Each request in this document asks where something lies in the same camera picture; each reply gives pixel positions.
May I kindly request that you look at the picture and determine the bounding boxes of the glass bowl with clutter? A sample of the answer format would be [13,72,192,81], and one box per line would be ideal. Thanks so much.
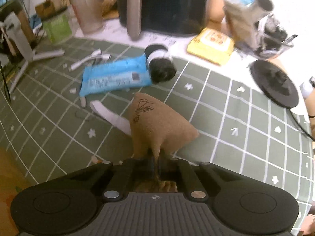
[224,0,297,60]

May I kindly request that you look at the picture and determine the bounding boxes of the black air fryer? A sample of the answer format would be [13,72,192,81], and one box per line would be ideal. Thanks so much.
[117,0,210,40]

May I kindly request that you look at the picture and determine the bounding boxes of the cardboard box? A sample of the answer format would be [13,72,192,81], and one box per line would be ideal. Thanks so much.
[0,147,31,236]

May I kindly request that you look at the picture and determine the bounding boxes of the black power cable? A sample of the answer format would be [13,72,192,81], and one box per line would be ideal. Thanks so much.
[286,106,315,142]

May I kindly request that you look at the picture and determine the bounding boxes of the yellow wipes pack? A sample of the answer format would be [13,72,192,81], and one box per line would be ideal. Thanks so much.
[186,28,234,65]

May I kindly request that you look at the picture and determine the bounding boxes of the white adapter cable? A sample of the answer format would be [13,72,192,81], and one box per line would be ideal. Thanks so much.
[68,48,113,73]

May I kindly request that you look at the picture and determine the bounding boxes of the brown drawstring pouch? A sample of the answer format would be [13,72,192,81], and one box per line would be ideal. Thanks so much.
[128,93,199,193]

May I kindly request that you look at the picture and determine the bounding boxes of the white phone gimbal tripod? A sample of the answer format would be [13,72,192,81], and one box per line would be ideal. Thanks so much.
[1,12,65,94]

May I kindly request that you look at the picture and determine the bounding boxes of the black kettle base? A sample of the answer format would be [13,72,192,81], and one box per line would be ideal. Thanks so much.
[249,60,299,109]

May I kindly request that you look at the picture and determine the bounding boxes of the green label jar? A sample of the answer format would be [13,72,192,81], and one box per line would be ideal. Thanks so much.
[42,10,73,44]

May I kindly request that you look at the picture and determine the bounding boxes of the blue wet wipes pack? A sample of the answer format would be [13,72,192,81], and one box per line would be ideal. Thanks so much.
[79,54,153,97]

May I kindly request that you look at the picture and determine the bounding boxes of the grey lid shaker bottle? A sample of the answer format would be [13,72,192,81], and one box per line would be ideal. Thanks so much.
[70,0,104,35]

